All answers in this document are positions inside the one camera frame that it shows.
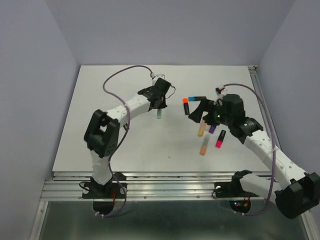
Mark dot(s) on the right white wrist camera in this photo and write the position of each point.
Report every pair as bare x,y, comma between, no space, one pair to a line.
220,91

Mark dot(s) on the aluminium front rail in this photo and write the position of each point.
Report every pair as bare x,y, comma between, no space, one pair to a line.
141,186

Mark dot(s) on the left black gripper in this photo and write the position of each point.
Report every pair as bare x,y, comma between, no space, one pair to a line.
163,104

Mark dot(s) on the pink highlighter black body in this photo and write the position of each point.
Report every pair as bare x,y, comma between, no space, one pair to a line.
220,139

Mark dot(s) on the mint pastel highlighter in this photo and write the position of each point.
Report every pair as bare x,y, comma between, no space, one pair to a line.
159,114

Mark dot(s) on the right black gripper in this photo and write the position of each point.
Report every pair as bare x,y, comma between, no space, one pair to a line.
197,114

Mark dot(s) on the aluminium rail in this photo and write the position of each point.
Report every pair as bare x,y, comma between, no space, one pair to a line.
141,186
267,119

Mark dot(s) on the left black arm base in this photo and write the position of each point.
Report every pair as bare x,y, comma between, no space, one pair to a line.
108,199

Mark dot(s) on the blue highlighter black body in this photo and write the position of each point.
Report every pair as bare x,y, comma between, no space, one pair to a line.
196,98

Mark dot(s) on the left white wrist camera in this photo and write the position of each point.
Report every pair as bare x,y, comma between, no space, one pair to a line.
162,76

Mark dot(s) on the purple highlighter black body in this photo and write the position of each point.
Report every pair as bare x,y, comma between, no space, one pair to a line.
212,129

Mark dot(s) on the peach pastel highlighter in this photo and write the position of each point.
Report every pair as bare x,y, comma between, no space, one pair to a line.
201,129

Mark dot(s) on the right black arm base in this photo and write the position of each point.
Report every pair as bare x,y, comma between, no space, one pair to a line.
233,189

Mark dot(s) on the yellow pastel highlighter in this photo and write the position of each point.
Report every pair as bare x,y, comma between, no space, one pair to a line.
207,127

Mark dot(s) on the orange highlighter black body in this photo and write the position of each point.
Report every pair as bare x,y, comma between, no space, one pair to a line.
186,106

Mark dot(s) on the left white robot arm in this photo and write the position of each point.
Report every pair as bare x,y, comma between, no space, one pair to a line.
102,133

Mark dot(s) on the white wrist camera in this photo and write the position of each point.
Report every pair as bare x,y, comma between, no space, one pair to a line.
162,76
220,91

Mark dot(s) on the orange pastel highlighter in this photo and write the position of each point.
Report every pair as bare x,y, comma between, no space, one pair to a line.
204,145

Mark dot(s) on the aluminium right side rail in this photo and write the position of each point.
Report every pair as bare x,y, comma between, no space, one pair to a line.
267,119

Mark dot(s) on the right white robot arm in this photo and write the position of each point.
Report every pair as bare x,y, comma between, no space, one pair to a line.
290,188

